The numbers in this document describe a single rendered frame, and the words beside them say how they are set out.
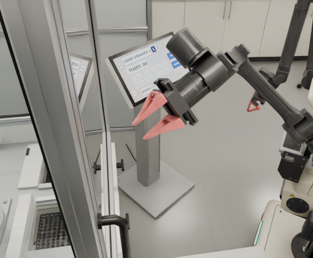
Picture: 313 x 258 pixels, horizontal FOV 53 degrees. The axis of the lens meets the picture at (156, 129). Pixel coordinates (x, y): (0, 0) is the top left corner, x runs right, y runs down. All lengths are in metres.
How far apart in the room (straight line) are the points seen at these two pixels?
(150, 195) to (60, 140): 2.15
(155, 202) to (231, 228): 0.58
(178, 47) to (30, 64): 0.36
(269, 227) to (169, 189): 0.82
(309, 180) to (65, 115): 1.38
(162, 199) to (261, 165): 0.96
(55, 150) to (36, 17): 0.16
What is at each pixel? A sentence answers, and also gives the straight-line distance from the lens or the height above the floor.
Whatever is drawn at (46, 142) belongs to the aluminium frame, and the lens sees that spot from 0.38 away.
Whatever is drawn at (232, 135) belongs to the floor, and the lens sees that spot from 3.16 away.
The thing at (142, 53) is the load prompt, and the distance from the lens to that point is 1.91.
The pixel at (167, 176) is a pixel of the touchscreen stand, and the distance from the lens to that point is 2.64.
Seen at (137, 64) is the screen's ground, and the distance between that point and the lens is 1.87.
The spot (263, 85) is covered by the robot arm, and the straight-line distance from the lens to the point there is 1.16.
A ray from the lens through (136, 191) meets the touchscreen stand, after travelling 2.54.
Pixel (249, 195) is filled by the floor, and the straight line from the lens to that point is 2.66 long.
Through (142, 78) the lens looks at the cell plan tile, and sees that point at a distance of 1.86.
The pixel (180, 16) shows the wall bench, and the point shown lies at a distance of 3.99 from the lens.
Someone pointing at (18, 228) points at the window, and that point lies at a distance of 0.54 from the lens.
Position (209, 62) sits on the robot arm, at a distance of 0.62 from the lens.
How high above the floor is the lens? 1.99
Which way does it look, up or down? 39 degrees down
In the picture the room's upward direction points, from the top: straight up
